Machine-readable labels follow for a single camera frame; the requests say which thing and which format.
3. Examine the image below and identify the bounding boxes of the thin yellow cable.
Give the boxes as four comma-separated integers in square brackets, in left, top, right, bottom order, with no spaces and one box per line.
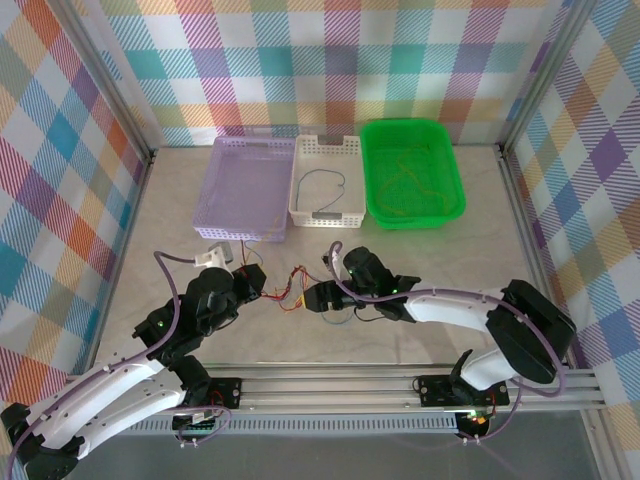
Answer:
[377,144,451,217]
[247,214,282,250]

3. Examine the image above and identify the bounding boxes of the purple plastic basket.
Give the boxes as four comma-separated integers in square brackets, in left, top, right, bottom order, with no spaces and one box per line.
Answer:
[192,135,297,245]

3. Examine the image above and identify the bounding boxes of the green plastic basket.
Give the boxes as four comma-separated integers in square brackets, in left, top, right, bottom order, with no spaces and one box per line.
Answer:
[359,117,468,231]

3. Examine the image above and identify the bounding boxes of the white plastic basket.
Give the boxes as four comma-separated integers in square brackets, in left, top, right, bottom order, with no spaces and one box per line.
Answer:
[288,133,366,230]

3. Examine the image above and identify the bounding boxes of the small controller board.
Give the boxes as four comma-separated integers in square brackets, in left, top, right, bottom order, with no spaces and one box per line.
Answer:
[172,409,224,436]
[458,407,494,432]

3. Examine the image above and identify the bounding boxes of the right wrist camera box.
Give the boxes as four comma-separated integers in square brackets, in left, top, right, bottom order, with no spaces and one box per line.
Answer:
[322,241,346,276]

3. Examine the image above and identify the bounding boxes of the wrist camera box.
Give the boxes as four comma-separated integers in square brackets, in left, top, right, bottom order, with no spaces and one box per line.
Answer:
[322,241,346,276]
[193,242,234,274]

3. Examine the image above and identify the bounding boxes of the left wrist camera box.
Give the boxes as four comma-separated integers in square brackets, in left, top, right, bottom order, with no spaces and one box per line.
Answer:
[193,242,234,274]

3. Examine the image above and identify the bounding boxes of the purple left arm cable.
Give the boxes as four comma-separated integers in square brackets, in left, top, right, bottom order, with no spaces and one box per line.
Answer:
[8,249,234,474]

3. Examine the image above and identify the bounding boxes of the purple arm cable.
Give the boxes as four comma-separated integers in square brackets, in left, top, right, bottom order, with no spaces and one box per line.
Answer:
[327,241,569,444]
[8,249,234,474]

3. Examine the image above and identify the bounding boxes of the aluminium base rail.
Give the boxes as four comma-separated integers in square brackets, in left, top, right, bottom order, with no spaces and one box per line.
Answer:
[54,362,607,416]

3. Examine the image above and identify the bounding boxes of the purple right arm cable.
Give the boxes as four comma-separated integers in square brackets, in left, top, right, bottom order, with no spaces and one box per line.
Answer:
[327,241,569,444]

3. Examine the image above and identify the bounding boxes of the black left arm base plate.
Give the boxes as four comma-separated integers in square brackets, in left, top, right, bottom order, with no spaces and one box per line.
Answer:
[199,377,244,412]

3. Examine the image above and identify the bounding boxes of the aluminium side rail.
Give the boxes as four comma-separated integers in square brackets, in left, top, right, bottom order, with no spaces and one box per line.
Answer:
[84,149,157,376]
[497,143,576,371]

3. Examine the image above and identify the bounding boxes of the slotted grey cable duct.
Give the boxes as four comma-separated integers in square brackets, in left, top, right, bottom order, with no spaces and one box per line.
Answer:
[78,417,461,435]

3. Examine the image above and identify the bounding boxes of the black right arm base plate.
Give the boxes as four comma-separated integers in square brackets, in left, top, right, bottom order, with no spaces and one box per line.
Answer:
[417,373,511,407]

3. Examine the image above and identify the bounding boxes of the aluminium frame post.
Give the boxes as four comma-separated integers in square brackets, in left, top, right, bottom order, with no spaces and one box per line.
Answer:
[49,0,156,164]
[498,0,601,156]

